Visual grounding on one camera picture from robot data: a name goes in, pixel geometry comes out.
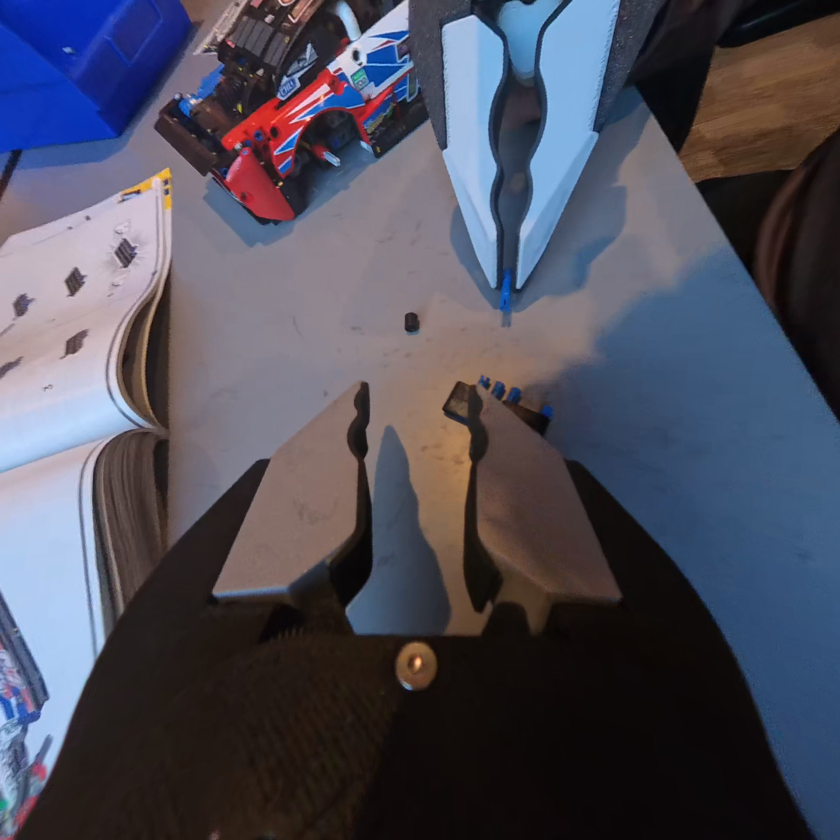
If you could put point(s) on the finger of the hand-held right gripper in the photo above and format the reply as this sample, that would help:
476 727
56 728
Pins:
469 131
571 118

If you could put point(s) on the red white blue toy car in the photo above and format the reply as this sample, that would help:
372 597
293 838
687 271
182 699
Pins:
275 170

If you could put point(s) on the black beam assembly blue pins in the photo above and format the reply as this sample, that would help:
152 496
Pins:
456 403

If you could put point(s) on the person's brown jacket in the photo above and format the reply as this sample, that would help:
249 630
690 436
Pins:
807 262

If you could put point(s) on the blue toy pin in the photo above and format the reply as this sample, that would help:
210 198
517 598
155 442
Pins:
505 295

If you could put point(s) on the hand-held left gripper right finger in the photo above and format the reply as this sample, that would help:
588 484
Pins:
538 525

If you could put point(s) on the blue plastic bin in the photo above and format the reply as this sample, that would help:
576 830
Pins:
65 79

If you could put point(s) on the open instruction booklet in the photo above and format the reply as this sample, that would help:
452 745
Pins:
59 394

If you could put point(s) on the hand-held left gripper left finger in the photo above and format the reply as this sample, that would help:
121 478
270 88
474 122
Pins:
308 518

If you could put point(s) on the small black toy bush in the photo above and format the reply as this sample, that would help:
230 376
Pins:
411 323

